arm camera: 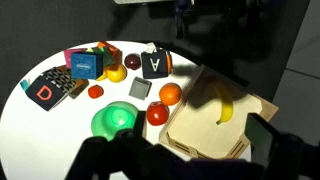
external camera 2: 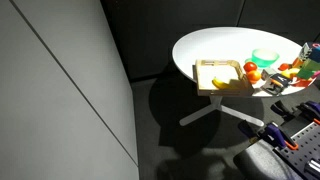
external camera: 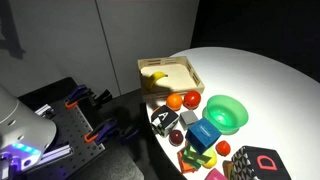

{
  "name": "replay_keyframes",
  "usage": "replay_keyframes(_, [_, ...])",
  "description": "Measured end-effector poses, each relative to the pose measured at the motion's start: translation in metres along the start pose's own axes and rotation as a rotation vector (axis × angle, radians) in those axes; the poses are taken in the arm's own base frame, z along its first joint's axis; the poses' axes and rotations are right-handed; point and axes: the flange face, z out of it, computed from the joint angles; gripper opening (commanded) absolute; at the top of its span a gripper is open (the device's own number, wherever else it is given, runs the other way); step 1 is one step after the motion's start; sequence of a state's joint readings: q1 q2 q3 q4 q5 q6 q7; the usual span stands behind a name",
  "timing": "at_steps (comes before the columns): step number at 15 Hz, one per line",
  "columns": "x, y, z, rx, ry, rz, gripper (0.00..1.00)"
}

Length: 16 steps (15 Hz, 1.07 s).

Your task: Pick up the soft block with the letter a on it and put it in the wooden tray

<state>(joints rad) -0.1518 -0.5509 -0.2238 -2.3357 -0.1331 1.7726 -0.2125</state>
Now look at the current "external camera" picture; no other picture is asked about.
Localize dark purple spring clamp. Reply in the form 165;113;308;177
118;124;141;145

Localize black perforated board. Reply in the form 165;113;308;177
33;99;106;172

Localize dark red plum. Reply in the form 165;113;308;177
168;129;185;147

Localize orange green small block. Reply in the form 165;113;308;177
222;160;234;180

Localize green plastic bowl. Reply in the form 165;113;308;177
202;94;249;136

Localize blue cube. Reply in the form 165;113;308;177
185;117;223;156

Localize pink block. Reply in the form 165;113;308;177
204;167;229;180

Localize yellow banana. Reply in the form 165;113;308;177
145;71;169;92

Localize orange transparent block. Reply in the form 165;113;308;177
176;148;198;175

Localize green transparent block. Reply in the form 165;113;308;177
181;141;214;171

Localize yellow lemon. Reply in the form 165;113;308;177
201;148;218;170

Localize purple orange spring clamp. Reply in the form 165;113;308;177
83;118;120;145
64;84;96;110

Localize black spring clamp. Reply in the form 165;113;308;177
89;88;114;108

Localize small red tomato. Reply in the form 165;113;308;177
215;140;232;157

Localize aluminium profile rail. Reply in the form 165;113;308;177
36;143;74;166
34;103;56;120

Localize large red tomato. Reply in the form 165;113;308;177
183;90;202;110

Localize small grey cube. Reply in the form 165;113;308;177
179;109;200;131

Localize black soft block letter D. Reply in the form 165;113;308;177
229;145;293;180

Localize orange fruit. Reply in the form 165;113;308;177
165;93;184;112

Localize wooden tray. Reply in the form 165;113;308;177
137;55;206;103

